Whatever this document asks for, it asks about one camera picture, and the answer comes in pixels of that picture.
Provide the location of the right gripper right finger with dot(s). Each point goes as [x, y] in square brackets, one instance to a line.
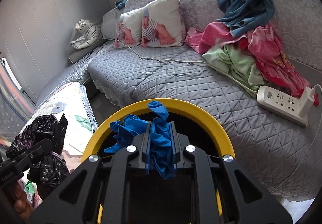
[219, 189]

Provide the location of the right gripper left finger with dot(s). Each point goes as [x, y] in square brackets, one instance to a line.
[94, 191]

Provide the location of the black plastic bag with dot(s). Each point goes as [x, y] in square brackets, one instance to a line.
[48, 173]

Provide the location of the blue rubber glove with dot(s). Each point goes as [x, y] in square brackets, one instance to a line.
[161, 151]

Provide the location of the left hand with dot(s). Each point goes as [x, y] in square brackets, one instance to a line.
[22, 205]

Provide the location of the cartoon patterned quilt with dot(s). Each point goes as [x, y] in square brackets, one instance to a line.
[69, 105]

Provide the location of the striped sheet covered cabinet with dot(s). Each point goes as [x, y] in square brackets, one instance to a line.
[16, 110]

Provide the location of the grey quilted sofa cover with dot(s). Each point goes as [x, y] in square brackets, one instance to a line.
[283, 156]

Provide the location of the white power strip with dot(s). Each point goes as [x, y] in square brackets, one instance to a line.
[281, 104]

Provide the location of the white charger plug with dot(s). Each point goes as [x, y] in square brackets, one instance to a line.
[307, 100]

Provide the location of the grey bolster pillow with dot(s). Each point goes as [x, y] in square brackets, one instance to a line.
[79, 54]

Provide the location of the pink and green blanket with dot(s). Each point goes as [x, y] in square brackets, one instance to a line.
[252, 58]

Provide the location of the white tiger plush toy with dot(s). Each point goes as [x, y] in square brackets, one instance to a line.
[85, 33]

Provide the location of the left baby print pillow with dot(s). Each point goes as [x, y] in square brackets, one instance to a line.
[129, 29]

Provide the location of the baby print pillow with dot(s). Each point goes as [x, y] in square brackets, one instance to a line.
[162, 24]
[129, 29]

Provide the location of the right baby print pillow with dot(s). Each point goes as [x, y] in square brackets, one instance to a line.
[162, 24]

